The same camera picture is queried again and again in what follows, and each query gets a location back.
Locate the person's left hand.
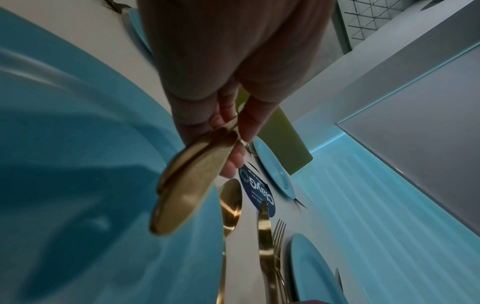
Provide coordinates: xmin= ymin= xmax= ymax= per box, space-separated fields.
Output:
xmin=136 ymin=0 xmax=335 ymax=179

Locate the gold spoon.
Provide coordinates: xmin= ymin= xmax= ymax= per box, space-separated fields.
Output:
xmin=149 ymin=130 xmax=243 ymax=236
xmin=156 ymin=102 xmax=249 ymax=195
xmin=216 ymin=178 xmax=244 ymax=304

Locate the green chair back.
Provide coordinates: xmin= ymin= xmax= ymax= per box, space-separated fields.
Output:
xmin=236 ymin=87 xmax=314 ymax=175

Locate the round dark blue sticker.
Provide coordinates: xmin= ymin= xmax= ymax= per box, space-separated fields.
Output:
xmin=238 ymin=162 xmax=278 ymax=217

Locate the large blue plate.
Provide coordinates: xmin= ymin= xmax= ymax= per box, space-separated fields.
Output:
xmin=0 ymin=6 xmax=227 ymax=304

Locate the gold knife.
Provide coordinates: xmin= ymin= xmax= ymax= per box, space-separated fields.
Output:
xmin=256 ymin=202 xmax=289 ymax=304

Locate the wire grid rack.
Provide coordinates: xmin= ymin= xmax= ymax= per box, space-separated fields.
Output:
xmin=336 ymin=0 xmax=399 ymax=42

